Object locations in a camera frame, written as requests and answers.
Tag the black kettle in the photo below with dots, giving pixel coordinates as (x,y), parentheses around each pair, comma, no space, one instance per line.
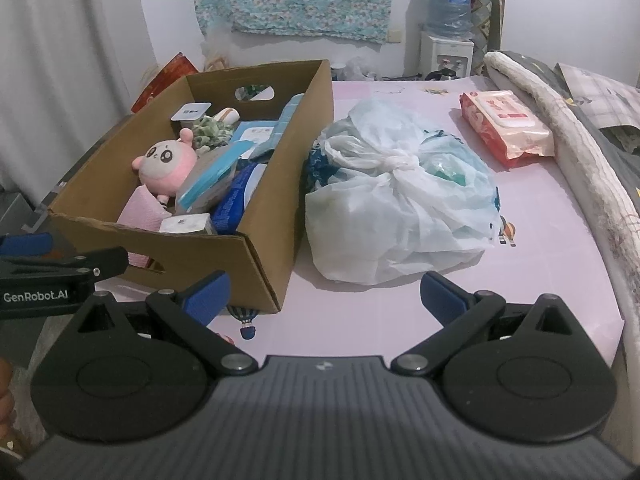
(442,75)

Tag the white wall socket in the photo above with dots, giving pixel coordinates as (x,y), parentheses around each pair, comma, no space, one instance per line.
(395,36)

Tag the pink plush doll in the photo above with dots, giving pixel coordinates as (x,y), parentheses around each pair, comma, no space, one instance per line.
(160,160)

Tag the blue bandage box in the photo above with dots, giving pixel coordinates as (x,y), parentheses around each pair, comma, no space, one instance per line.
(255,135)

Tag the light blue towel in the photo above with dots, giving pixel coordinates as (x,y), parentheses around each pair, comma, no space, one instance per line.
(287,120)

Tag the pink printed bed sheet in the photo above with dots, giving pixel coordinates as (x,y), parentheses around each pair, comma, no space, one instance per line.
(540,235)

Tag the white knotted plastic bag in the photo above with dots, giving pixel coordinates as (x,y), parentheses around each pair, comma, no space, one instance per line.
(400,210)

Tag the patterned board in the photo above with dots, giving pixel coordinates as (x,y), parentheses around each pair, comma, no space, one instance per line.
(492,10)

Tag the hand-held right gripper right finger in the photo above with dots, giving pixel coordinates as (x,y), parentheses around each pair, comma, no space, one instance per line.
(445,297)

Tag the blue printed plastic bag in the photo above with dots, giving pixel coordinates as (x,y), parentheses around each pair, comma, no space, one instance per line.
(315,165)

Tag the grey box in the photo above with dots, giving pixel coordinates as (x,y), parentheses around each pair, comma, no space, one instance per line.
(17,210)

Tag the person's left hand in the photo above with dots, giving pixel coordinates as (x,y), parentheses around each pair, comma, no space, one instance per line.
(4,400)

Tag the beige printed sheet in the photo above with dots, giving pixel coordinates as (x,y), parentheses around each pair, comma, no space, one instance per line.
(600,95)

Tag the orange striped white towel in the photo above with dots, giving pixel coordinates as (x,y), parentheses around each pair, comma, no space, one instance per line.
(227,114)

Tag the white tissue pack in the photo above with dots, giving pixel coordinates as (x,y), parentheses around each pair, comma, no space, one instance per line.
(187,223)

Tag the white yogurt cup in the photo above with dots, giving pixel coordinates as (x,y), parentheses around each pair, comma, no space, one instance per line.
(192,109)

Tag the blue water bottle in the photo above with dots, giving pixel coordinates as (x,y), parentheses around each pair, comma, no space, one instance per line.
(450,5)

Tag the green floral cloth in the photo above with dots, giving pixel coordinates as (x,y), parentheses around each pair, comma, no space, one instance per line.
(210,130)

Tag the red paper bag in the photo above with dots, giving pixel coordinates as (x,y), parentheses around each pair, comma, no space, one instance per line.
(167,77)

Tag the crumpled clear plastic bag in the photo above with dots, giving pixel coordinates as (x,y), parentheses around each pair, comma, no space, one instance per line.
(355,70)

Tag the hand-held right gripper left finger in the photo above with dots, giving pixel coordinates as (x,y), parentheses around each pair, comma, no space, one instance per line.
(207,295)

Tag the pink cloth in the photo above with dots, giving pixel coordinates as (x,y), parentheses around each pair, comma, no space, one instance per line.
(142,210)

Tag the cardboard box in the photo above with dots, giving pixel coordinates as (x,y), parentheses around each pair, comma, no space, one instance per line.
(270,260)

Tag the dark blue packet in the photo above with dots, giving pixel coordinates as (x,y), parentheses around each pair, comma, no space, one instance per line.
(235,205)

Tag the red wet wipes pack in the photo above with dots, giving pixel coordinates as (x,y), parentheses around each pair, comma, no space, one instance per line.
(505,125)

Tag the white water dispenser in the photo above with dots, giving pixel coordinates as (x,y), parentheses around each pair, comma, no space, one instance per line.
(445,55)

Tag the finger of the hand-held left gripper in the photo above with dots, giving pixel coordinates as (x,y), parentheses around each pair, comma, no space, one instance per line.
(107,262)
(25,245)

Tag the white curtain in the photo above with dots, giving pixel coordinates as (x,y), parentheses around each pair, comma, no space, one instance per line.
(60,60)

